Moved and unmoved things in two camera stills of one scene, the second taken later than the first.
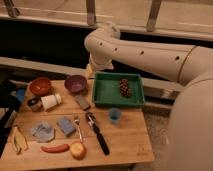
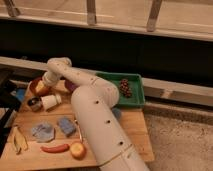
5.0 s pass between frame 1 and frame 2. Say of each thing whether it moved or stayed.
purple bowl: stayed
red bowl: stayed
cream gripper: moved
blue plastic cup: stayed
